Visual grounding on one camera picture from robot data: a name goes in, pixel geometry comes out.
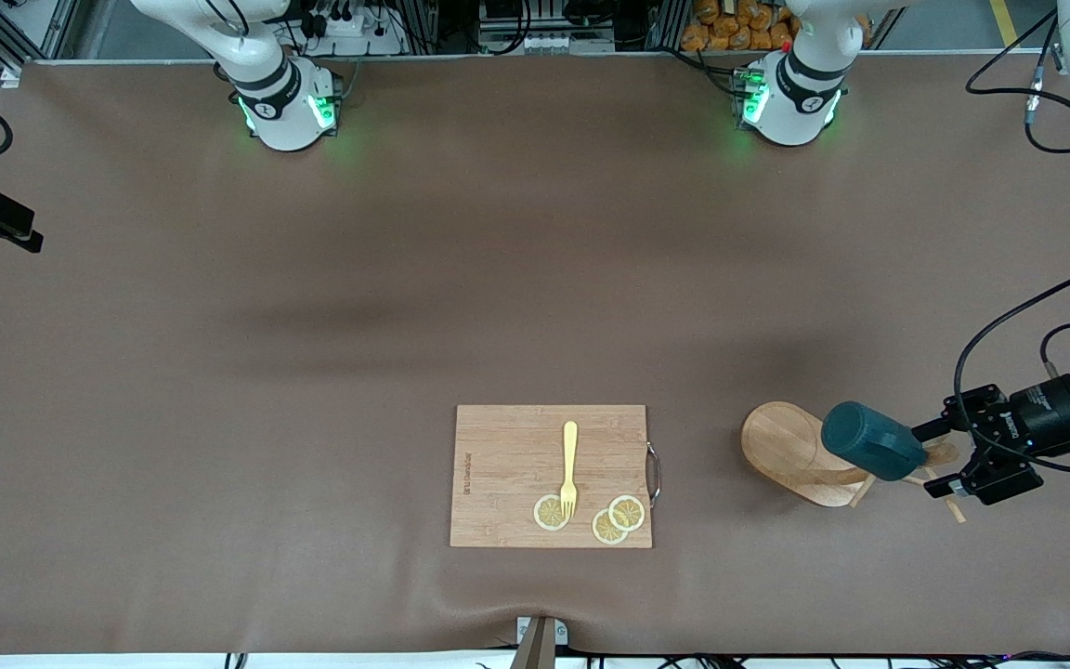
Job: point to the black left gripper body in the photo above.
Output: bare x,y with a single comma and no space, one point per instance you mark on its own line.
1044,420

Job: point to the teal cup yellow inside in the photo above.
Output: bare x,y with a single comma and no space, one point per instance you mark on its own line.
869,441

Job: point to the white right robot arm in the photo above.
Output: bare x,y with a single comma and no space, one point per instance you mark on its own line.
277,111

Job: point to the wooden cup rack with pegs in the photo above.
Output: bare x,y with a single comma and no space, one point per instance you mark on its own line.
781,446

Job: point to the lemon slice overlapping its neighbour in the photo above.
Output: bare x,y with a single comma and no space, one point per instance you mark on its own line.
628,512

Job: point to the lemon slice partly covered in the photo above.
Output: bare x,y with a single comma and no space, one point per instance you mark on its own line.
602,531

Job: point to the yellow plastic fork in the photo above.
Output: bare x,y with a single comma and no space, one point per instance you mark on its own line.
570,446

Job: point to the white power strip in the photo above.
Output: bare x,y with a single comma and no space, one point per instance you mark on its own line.
349,28

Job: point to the lemon slice under fork tines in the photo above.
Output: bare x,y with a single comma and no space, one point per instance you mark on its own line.
549,516

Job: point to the brown table mat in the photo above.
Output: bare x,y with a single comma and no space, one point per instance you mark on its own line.
405,279

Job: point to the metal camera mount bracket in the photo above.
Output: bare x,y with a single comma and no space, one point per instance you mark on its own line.
540,646

